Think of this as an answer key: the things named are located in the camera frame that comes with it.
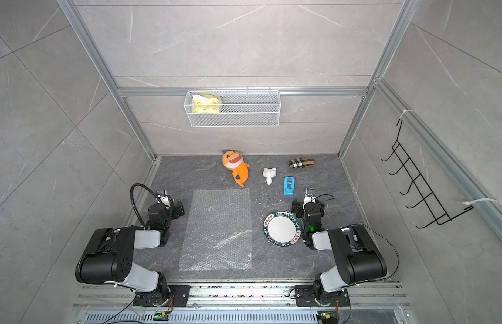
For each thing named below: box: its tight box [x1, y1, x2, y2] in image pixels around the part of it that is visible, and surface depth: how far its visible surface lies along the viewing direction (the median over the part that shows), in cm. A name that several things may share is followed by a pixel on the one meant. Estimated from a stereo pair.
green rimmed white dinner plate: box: [263, 210, 303, 248], surface depth 92 cm
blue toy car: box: [283, 175, 295, 197], surface depth 106 cm
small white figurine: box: [262, 167, 277, 186], surface depth 109 cm
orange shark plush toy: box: [221, 149, 251, 187], surface depth 109 cm
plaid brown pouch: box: [287, 157, 316, 169], surface depth 116 cm
